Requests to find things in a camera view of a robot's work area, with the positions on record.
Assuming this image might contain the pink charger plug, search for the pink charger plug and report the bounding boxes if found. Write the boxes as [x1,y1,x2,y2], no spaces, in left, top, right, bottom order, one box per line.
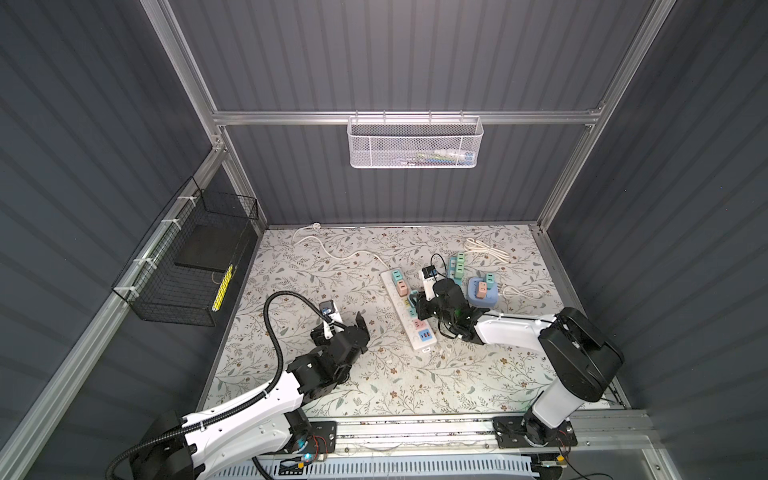
[396,280,410,297]
[475,281,488,300]

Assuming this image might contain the teal power strip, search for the teal power strip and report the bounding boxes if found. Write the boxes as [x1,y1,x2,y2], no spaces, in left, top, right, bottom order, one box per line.
[448,255,463,285]

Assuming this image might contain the white multicolour power strip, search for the white multicolour power strip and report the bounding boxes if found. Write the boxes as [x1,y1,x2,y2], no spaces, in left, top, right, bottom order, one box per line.
[380,269,437,353]

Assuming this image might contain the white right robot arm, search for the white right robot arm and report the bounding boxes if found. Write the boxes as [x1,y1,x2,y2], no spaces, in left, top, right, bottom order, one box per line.
[409,279,625,445]

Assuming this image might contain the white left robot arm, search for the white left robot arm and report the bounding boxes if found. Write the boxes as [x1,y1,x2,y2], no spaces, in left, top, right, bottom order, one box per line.
[128,314,370,479]

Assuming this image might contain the items in white basket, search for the items in white basket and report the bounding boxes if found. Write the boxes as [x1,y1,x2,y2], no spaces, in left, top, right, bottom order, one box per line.
[397,148,476,168]

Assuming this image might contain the black foam pad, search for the black foam pad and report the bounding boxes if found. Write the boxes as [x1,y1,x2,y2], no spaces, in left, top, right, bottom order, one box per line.
[174,225,240,273]

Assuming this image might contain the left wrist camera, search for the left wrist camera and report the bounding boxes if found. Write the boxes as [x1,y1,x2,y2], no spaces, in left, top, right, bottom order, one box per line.
[319,300,345,340]

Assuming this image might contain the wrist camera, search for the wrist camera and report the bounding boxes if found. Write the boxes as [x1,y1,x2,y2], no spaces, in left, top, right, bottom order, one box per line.
[420,265,438,301]
[319,300,345,340]

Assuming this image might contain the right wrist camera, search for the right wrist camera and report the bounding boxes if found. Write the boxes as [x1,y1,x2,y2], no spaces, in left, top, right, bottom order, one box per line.
[420,265,438,301]

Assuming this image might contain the black corrugated cable conduit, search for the black corrugated cable conduit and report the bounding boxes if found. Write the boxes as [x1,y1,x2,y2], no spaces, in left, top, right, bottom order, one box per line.
[104,290,331,480]

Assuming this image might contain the white coiled power cable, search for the white coiled power cable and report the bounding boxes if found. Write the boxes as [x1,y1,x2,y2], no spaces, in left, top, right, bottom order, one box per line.
[463,237,512,265]

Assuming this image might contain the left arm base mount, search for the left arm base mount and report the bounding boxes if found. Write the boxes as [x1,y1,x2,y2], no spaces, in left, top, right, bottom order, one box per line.
[266,420,338,455]

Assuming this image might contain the white power strip cord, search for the white power strip cord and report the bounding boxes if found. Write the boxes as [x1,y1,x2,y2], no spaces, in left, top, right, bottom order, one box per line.
[293,223,391,271]

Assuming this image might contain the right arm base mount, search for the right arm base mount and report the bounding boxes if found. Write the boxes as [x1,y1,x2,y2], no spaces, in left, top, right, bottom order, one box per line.
[492,414,578,448]

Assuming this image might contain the black wire mesh basket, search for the black wire mesh basket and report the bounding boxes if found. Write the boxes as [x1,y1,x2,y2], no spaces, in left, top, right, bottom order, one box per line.
[113,181,259,327]

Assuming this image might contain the white wire mesh basket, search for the white wire mesh basket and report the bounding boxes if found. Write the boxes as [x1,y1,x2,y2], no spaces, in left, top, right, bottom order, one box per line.
[346,114,484,169]

